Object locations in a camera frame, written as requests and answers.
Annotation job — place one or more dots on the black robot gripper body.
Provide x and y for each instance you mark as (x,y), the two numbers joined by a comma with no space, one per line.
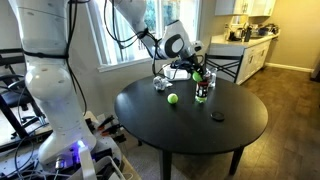
(188,63)

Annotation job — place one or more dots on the green tennis ball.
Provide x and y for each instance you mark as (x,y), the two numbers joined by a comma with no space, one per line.
(196,77)
(172,98)

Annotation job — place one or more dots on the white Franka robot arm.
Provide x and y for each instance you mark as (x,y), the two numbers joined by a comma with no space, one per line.
(50,83)

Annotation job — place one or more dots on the red tennis ball container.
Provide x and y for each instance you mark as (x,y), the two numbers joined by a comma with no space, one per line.
(201,91)

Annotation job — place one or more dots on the black round container lid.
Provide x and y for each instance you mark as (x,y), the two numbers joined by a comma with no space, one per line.
(217,116)

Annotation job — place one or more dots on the clear glass mug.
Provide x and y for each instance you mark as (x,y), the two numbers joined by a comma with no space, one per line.
(212,79)

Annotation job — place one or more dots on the white plastic basket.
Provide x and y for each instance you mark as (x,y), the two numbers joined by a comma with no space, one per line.
(178,74)

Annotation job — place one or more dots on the white checked dish cloth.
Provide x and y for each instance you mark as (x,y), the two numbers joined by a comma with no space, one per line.
(161,83)

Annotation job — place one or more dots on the white kitchen island counter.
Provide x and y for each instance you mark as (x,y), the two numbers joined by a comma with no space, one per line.
(248,56)

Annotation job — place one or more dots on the round black table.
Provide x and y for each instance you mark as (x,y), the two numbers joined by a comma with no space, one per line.
(190,123)

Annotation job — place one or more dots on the black countertop appliances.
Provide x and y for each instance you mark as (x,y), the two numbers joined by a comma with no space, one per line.
(253,31)

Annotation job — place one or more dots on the white upper kitchen cabinets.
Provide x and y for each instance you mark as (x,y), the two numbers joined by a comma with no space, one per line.
(245,7)

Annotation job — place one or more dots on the black orange spring clamp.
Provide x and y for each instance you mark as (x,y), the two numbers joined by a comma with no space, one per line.
(113,129)
(106,121)

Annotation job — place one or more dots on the black metal stand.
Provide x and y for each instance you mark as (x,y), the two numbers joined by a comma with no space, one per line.
(15,100)

